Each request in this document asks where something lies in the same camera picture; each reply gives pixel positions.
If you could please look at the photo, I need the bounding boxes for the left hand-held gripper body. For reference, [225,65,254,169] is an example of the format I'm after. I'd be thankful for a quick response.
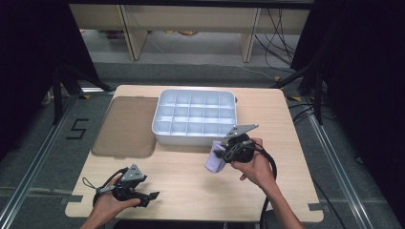
[111,163,151,208]

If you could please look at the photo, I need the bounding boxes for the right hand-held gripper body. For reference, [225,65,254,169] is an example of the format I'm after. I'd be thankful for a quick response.
[222,123,260,164]

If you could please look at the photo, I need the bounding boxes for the lilac ankle sock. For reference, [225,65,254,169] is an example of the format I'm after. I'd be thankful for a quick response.
[203,139,229,174]

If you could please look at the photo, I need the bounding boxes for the white divided storage box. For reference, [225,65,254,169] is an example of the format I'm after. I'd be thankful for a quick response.
[151,88,239,148]

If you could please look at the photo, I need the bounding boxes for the person's right hand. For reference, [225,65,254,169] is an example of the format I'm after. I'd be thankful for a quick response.
[230,136,279,194]

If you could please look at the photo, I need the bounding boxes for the person's left hand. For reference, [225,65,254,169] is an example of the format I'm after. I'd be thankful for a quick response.
[90,177,141,220]

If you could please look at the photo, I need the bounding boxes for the translucent brown box lid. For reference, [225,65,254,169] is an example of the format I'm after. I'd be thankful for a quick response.
[91,95,160,159]

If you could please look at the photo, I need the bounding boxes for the black metal stand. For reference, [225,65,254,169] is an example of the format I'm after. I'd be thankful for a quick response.
[52,63,115,126]
[270,63,325,127]

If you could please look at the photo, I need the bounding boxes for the beige wooden desk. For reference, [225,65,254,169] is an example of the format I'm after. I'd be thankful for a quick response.
[69,3,311,63]

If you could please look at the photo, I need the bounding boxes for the black curtain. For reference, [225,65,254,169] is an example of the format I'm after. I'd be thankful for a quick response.
[0,0,100,160]
[289,0,405,220]

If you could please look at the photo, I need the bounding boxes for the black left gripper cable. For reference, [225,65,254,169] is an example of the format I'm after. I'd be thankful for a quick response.
[92,167,129,208]

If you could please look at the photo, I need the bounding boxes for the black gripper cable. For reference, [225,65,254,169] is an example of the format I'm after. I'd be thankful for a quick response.
[92,167,129,208]
[250,141,279,229]

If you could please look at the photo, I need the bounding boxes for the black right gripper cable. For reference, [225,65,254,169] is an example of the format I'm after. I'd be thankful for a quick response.
[250,141,279,229]

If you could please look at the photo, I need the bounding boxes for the black floor cables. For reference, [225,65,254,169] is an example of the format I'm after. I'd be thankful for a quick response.
[287,100,320,124]

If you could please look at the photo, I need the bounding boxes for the aluminium floor rail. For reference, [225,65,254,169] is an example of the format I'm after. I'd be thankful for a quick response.
[0,94,80,229]
[306,113,377,229]

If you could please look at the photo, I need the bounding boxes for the thin black floor cable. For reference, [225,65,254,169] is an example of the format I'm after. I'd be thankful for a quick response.
[312,177,349,229]

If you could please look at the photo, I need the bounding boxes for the black hanging cable bundle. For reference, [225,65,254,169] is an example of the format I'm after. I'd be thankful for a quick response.
[253,8,298,70]

